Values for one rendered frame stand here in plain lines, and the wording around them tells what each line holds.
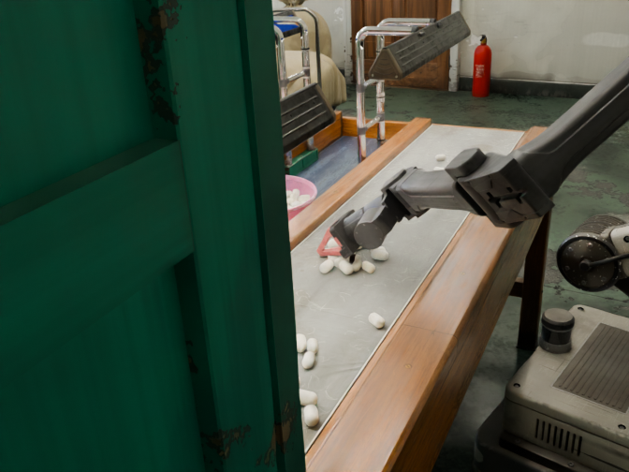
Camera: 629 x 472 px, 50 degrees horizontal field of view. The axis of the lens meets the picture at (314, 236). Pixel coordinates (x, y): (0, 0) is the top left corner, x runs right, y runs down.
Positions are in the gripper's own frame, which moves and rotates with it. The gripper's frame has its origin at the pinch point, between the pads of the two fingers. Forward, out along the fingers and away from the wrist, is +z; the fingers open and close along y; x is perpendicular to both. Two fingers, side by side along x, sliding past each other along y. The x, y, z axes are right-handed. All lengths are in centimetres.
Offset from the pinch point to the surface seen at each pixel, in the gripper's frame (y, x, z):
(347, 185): -35.2, -6.2, 6.3
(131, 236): 93, -16, -59
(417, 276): 0.0, 14.5, -14.8
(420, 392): 37.0, 20.4, -25.3
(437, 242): -16.2, 13.9, -14.4
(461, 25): -90, -23, -25
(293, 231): -5.9, -6.2, 7.1
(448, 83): -453, -8, 111
